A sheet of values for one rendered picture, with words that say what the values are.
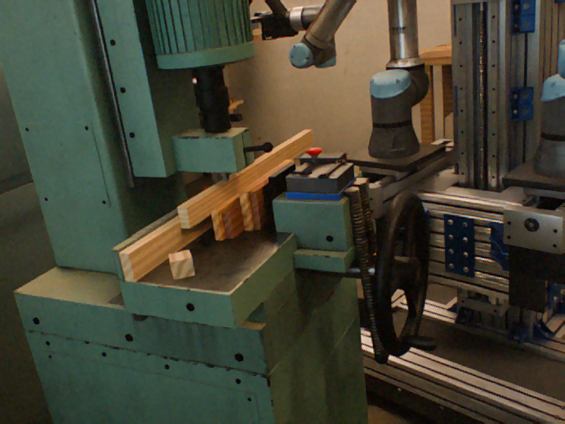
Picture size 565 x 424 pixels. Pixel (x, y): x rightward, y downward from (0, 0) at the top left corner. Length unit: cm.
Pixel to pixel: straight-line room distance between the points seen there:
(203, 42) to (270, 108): 399
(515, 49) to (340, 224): 87
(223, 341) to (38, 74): 60
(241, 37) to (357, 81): 358
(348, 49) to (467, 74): 294
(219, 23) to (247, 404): 64
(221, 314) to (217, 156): 33
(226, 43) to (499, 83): 86
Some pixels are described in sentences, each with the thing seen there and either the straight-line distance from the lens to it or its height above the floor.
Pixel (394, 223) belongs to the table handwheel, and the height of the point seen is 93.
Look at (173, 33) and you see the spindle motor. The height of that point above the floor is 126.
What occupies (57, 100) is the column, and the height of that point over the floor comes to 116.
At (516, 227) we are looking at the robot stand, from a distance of 147.
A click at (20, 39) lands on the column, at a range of 124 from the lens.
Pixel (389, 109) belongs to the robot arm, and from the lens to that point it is 173.
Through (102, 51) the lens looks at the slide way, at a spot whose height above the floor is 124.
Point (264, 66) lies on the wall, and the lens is 496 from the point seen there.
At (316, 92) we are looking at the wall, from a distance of 477.
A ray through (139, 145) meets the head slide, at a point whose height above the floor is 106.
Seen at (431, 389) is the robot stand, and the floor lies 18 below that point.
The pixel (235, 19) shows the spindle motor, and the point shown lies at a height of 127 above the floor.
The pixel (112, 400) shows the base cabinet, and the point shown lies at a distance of 129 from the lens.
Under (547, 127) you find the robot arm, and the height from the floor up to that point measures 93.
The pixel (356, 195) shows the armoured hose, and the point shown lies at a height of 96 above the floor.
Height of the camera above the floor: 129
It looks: 20 degrees down
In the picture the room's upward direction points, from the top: 7 degrees counter-clockwise
